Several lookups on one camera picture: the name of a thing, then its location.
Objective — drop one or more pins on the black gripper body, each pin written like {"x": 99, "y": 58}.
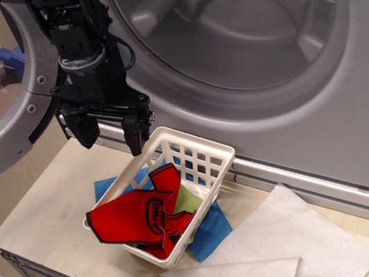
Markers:
{"x": 97, "y": 85}

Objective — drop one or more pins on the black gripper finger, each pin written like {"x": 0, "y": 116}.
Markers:
{"x": 84, "y": 128}
{"x": 136, "y": 132}

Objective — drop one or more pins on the light green cloth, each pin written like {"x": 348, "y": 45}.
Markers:
{"x": 188, "y": 202}

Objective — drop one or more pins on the red cloth with dark trim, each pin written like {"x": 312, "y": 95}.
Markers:
{"x": 144, "y": 217}

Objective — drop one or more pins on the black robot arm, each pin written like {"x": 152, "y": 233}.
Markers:
{"x": 75, "y": 27}

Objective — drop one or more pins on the white plastic laundry basket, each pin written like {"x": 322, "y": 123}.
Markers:
{"x": 202, "y": 165}

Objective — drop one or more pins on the blue and white spray bottle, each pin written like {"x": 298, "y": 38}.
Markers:
{"x": 12, "y": 66}

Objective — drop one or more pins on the blue cloth under basket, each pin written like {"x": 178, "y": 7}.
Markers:
{"x": 213, "y": 229}

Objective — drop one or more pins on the grey felt cloth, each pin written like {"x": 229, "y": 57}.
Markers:
{"x": 284, "y": 237}

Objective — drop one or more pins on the aluminium profile rail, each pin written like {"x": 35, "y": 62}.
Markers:
{"x": 352, "y": 200}

